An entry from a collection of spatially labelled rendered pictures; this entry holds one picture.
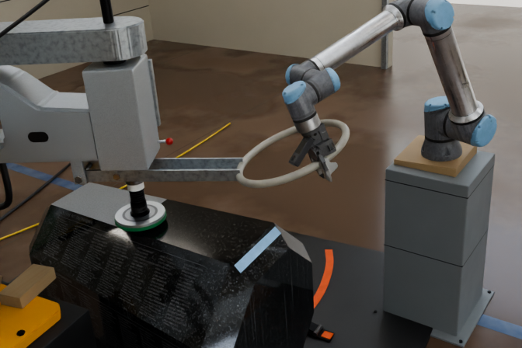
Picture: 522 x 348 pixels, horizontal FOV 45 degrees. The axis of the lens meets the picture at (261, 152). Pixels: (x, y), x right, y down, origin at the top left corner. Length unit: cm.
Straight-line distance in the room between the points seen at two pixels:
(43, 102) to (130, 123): 37
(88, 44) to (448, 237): 181
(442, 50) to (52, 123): 156
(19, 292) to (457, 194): 187
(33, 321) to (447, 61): 186
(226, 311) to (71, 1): 653
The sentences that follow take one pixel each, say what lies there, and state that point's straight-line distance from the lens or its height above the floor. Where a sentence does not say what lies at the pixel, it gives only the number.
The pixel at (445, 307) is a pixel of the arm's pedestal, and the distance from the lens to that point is 333.
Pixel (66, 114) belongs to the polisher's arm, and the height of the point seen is 137.
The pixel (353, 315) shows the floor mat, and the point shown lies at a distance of 348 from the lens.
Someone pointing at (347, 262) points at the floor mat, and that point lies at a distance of 387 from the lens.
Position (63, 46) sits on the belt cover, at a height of 164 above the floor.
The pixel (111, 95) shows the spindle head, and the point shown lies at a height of 145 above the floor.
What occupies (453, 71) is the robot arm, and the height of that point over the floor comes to 138.
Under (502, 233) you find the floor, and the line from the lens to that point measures 429.
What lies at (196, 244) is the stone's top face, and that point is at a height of 83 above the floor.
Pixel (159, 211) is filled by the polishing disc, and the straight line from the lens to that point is 276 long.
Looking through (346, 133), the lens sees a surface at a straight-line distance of 245.
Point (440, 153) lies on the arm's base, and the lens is 306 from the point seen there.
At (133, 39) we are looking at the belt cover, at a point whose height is 165.
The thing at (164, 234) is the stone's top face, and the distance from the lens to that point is 269.
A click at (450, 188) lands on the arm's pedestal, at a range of 298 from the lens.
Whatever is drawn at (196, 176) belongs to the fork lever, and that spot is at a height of 108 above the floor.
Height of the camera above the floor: 219
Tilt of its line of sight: 24 degrees down
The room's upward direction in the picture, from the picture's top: 4 degrees counter-clockwise
